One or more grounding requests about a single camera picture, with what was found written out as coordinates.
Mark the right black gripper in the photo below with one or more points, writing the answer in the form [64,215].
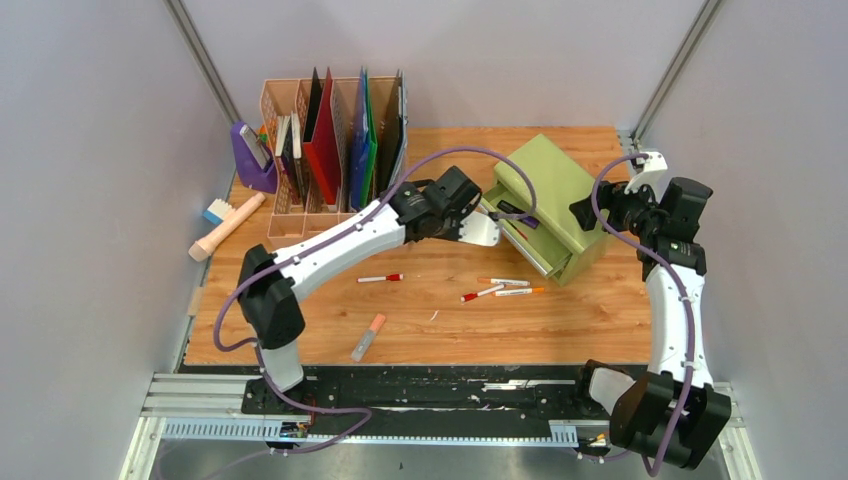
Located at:
[612,197]

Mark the green metal drawer cabinet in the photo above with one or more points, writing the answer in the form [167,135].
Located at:
[558,249]

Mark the blue binder folder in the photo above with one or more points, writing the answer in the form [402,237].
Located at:
[360,145]

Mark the orange highlighter marker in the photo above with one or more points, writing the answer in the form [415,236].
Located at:
[367,338]

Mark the beige plastic file organizer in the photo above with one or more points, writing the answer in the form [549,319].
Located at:
[292,222]

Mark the red binder folder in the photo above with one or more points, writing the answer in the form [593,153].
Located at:
[319,139]

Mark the orange yellow booklet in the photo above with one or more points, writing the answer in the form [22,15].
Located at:
[280,145]

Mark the purple highlighter marker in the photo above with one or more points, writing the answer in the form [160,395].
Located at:
[523,217]

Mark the pink highlighter marker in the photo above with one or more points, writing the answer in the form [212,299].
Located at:
[508,227]

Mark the green translucent plastic folder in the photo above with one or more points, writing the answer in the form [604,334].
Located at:
[371,144]

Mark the black notebook with sticker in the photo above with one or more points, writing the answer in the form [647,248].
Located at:
[293,151]

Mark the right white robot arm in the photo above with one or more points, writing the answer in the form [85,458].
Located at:
[672,413]

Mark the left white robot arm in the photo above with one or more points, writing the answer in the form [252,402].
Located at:
[272,285]

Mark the white orange marker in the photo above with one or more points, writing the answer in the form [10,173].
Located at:
[504,281]

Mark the small orange cap marker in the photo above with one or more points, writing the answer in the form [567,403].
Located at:
[519,291]

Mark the small red cap marker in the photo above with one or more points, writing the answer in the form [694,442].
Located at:
[488,291]

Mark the white red whiteboard marker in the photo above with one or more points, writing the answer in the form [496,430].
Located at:
[382,278]

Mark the black clipboard blue back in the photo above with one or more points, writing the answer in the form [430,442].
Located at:
[390,139]

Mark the purple folder behind organizer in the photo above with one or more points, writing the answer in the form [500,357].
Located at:
[254,161]

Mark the blue white eraser block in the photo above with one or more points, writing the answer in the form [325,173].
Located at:
[217,211]

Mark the beige rolled tube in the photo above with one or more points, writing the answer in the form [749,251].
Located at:
[204,247]

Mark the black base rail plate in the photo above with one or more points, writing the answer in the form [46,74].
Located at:
[422,403]

